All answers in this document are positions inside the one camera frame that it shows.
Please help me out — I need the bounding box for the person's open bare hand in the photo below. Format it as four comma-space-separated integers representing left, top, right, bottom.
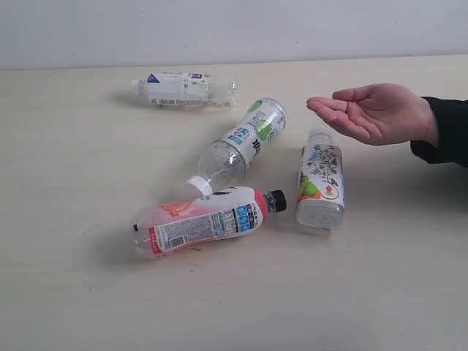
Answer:
306, 83, 439, 147

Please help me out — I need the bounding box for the square bottle floral label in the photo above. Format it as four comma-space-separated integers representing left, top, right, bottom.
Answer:
295, 129, 345, 238

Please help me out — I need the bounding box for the clear bottle green white label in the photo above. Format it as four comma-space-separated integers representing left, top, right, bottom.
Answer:
187, 98, 287, 195

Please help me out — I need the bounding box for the pink label bottle black cap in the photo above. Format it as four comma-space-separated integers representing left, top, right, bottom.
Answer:
131, 186, 287, 258

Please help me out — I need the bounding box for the clear bottle blue white label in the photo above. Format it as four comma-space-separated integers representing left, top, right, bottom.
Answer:
131, 72, 238, 108

